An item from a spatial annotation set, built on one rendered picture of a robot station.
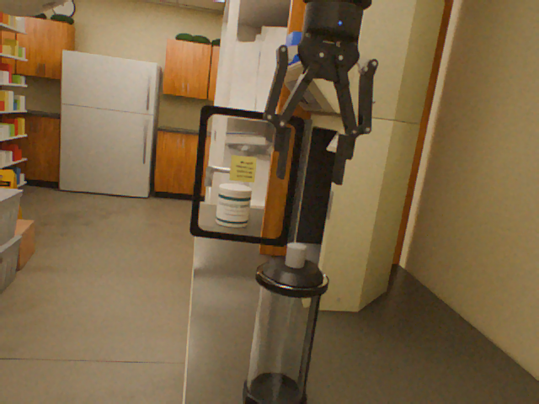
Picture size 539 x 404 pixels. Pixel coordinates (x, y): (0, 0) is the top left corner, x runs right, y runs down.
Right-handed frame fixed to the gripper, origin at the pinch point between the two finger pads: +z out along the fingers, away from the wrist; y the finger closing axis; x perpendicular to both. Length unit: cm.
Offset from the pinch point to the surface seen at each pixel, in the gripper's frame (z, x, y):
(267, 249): 38, -70, -8
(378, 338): 40, -22, -27
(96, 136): 57, -520, 155
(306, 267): 15.5, 0.8, -1.5
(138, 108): 14, -520, 105
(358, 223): 17.0, -33.7, -22.2
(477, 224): 16, -41, -58
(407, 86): -15.4, -36.8, -29.2
